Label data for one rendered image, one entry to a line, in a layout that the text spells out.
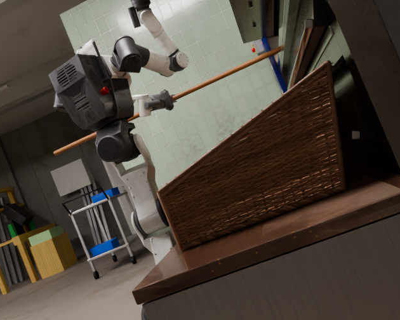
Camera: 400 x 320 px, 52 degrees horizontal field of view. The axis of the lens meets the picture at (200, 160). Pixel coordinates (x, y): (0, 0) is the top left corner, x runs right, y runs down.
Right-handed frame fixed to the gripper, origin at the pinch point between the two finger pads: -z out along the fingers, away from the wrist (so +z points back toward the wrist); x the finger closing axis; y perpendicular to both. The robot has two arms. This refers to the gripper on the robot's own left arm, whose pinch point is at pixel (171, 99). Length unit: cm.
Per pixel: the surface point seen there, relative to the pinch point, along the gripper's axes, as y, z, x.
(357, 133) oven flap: 129, 93, 51
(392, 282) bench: 132, 115, 75
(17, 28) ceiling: -263, -89, -195
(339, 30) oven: 135, 97, 30
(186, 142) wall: -86, -92, 19
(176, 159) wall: -99, -85, 28
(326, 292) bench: 123, 120, 73
